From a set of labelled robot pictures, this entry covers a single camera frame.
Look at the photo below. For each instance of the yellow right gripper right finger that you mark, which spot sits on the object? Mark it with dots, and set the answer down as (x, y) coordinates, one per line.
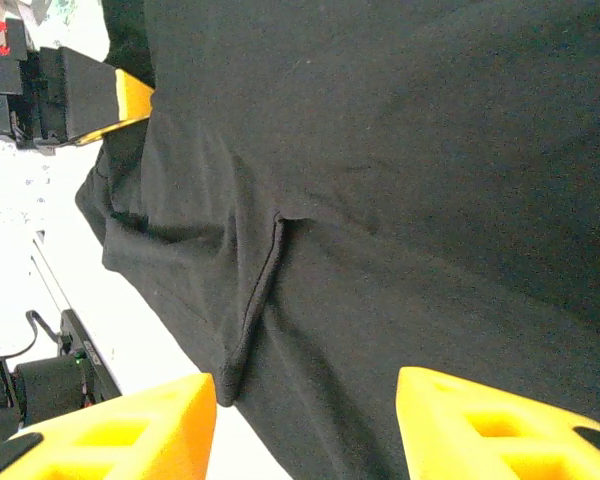
(455, 425)

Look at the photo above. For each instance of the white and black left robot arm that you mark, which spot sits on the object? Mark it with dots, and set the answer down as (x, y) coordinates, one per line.
(50, 385)

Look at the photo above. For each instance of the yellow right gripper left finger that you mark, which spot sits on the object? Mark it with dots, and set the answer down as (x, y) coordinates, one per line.
(145, 430)

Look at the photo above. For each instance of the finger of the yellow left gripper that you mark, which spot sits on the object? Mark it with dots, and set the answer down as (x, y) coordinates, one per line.
(112, 131)
(134, 97)

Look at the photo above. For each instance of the black t-shirt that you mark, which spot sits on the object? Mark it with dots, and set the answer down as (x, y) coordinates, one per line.
(380, 200)

